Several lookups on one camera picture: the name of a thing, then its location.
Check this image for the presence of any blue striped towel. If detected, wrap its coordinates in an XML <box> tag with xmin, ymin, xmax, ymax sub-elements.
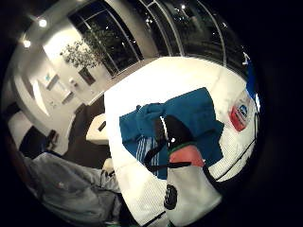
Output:
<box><xmin>118</xmin><ymin>87</ymin><xmax>225</xmax><ymax>181</ymax></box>

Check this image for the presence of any blue chair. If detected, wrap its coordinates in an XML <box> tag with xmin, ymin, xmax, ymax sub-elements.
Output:
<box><xmin>245</xmin><ymin>59</ymin><xmax>261</xmax><ymax>99</ymax></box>

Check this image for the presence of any the person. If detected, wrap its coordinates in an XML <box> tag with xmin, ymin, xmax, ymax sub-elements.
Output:
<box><xmin>23</xmin><ymin>152</ymin><xmax>125</xmax><ymax>227</ymax></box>

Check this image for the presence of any potted indoor tree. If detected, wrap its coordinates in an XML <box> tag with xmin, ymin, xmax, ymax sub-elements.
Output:
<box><xmin>60</xmin><ymin>30</ymin><xmax>109</xmax><ymax>87</ymax></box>

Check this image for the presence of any black cable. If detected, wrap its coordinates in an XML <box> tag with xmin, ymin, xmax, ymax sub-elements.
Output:
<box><xmin>141</xmin><ymin>210</ymin><xmax>168</xmax><ymax>227</ymax></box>
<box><xmin>217</xmin><ymin>113</ymin><xmax>259</xmax><ymax>182</ymax></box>

